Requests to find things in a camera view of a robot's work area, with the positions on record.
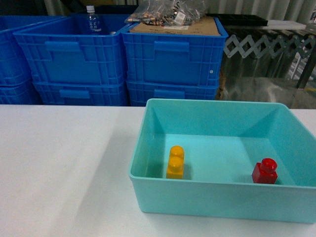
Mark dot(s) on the blue crate lower middle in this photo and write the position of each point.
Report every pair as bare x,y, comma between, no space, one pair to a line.
82,94

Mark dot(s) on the black tray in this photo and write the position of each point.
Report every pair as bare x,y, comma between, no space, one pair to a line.
239,19

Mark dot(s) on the blue crate upper middle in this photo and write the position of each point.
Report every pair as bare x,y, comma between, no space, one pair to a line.
63,51

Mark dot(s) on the blue crate lower right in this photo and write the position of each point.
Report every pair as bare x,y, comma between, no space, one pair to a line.
141,92

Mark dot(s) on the blue crate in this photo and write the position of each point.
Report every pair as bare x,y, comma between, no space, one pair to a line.
14,68
63,51
141,92
191,55
82,94
22,94

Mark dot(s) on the clear bag of parts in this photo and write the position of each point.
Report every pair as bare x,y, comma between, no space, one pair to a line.
169,12

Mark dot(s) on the yellow two-stud block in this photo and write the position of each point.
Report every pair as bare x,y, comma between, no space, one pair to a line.
175,166

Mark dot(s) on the white foam board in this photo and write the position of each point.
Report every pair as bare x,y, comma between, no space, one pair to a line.
283,25

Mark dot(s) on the blue crate upper right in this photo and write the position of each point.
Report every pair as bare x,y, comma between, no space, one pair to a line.
191,55

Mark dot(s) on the blue crate lower left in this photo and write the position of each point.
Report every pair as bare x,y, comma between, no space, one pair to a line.
22,94

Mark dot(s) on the grey expandable roller conveyor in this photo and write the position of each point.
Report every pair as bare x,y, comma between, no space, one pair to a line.
256,43

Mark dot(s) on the teal plastic box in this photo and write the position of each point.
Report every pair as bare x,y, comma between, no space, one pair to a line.
223,141

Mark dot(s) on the red toy block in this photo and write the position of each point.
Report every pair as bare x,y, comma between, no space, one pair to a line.
264,172

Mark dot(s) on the blue crate upper left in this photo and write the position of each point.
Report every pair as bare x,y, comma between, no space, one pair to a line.
14,68

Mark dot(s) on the brown cardboard sheet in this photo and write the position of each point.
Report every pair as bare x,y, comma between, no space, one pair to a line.
177,28

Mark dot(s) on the clear water bottle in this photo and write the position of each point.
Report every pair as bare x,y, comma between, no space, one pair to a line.
93,21

